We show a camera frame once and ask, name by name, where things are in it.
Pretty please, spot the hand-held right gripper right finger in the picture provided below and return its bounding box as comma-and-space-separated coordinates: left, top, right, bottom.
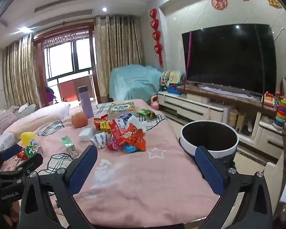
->
195, 145, 273, 229

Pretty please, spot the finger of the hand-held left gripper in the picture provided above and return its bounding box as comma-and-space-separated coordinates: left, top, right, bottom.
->
13, 153, 44, 172
0, 145, 21, 164

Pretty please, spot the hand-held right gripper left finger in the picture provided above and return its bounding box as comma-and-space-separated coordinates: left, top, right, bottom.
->
19, 144, 99, 229

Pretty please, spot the white bin with black liner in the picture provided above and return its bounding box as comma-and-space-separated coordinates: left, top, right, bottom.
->
180, 120, 239, 170

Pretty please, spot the large red orange snack packet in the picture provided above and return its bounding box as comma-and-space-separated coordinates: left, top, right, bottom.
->
108, 119, 147, 152

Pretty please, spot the small red wrapper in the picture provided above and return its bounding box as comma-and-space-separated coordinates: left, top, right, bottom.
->
16, 148, 27, 160

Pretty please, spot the green white crumpled wrapper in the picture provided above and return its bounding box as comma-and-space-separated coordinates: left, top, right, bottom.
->
25, 139, 44, 157

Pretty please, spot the green silver small packet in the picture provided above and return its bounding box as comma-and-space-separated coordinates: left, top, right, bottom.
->
61, 135, 79, 159

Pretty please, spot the grey striped pillow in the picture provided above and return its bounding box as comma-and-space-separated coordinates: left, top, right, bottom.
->
0, 111, 19, 135

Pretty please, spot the crumpled white blue wrapper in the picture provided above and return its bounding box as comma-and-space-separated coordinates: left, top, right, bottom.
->
90, 132, 109, 149

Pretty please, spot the white tissue pack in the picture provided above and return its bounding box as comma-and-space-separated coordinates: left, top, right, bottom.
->
79, 126, 96, 142

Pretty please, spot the yellow snack packet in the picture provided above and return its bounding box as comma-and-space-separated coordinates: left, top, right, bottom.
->
100, 120, 111, 133

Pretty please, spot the orange round fruit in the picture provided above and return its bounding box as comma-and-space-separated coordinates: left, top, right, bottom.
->
71, 112, 88, 128

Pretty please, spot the white pillow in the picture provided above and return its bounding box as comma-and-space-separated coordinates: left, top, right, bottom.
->
5, 102, 71, 134

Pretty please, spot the pink blanket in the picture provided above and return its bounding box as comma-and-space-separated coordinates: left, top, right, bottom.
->
0, 99, 220, 227

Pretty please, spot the yellow round container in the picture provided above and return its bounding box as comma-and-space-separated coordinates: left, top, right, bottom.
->
229, 108, 239, 126

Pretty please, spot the white side cabinet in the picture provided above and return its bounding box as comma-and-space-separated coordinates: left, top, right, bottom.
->
262, 153, 286, 196

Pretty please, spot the white television cabinet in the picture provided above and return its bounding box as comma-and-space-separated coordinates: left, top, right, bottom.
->
157, 83, 286, 158

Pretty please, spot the purple bottle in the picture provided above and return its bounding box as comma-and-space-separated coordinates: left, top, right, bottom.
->
77, 85, 94, 119

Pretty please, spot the white plastic bag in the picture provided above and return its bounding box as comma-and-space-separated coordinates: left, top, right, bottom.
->
127, 116, 147, 133

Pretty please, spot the purple cloth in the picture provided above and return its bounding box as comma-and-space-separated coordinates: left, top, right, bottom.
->
46, 87, 57, 101

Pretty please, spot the green cover book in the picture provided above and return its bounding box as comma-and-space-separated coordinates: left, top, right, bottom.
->
106, 102, 136, 114

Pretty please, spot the beige curtain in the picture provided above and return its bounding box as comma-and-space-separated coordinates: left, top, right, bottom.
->
2, 35, 41, 108
94, 14, 145, 103

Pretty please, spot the green snack packet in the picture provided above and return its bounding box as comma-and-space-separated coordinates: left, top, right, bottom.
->
136, 109, 158, 120

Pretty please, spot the pink kettlebell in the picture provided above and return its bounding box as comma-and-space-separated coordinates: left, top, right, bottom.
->
151, 95, 160, 110

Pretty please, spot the blue yellow activity toy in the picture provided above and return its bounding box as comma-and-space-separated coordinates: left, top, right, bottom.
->
168, 70, 187, 96

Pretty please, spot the teal cloth cover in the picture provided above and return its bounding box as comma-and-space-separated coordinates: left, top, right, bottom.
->
109, 64, 165, 103

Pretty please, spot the colourful bead wheel toy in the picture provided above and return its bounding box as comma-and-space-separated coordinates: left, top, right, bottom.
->
160, 71, 172, 91

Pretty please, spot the black flat television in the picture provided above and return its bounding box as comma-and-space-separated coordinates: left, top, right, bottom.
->
182, 24, 277, 96

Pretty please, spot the red hanging decoration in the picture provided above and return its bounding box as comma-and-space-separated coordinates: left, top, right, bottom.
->
150, 8, 164, 68

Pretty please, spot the rainbow stacking ring toy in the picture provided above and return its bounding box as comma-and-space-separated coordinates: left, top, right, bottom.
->
273, 99, 286, 128

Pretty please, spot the brown frame balcony window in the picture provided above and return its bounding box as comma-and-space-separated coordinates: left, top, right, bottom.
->
33, 23, 97, 104

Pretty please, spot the round red wall decal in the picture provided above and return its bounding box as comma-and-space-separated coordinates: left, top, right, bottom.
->
211, 0, 228, 10

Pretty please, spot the red gold wall decal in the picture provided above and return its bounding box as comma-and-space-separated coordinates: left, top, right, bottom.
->
265, 0, 283, 9

